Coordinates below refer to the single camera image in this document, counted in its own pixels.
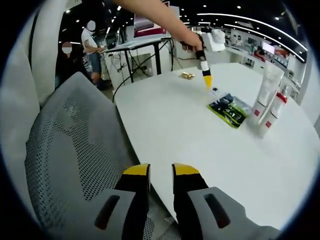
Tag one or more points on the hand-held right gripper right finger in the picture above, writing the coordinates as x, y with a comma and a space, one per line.
187, 190

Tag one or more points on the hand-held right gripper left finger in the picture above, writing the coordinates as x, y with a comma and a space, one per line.
135, 200

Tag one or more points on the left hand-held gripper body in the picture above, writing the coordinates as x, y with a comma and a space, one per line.
215, 41

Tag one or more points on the small white card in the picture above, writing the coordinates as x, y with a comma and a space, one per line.
213, 93

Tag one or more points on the green packet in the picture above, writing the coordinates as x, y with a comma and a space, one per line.
230, 112

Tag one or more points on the white skincare tube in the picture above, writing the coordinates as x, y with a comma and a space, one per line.
271, 80

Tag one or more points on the person's left hand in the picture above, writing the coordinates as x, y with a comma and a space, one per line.
192, 43

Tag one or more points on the gold foil packet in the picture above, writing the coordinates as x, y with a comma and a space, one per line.
187, 75

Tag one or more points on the small bright screen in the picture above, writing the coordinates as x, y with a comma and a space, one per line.
268, 47

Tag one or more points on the large computer monitor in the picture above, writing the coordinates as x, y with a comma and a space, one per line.
147, 27

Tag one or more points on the white standing desk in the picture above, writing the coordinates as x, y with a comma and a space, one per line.
140, 43

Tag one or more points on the grey mesh chair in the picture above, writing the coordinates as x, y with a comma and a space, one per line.
62, 140

